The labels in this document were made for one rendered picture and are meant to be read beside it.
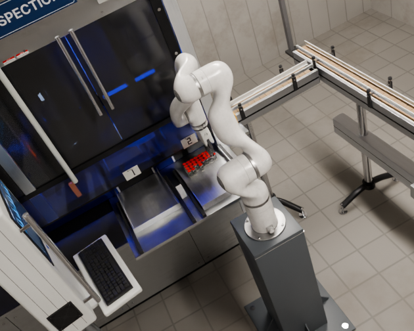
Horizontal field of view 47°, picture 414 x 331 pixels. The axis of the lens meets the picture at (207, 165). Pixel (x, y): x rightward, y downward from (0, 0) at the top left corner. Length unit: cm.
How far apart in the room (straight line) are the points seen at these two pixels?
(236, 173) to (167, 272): 133
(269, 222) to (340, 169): 154
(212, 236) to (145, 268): 45
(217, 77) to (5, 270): 105
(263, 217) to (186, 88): 66
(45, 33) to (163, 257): 151
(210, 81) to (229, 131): 21
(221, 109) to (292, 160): 195
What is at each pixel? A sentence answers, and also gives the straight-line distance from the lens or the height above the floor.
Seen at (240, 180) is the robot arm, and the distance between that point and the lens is 185.
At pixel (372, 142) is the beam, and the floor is 55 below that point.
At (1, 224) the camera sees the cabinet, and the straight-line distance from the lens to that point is 180.
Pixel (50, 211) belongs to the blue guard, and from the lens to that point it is 248.
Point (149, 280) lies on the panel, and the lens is 302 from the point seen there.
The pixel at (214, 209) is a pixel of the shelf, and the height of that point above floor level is 88.
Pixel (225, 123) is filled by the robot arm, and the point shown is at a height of 145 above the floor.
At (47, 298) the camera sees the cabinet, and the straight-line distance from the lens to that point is 208.
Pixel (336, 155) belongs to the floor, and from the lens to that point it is 364.
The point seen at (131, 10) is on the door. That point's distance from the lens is 213.
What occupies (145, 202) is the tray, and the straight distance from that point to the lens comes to 248.
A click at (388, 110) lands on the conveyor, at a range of 250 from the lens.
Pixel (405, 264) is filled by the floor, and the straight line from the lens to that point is 302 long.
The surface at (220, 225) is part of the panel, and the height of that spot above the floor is 33.
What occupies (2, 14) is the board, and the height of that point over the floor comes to 198.
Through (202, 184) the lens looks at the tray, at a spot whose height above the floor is 88.
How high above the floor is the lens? 251
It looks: 41 degrees down
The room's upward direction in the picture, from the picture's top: 23 degrees counter-clockwise
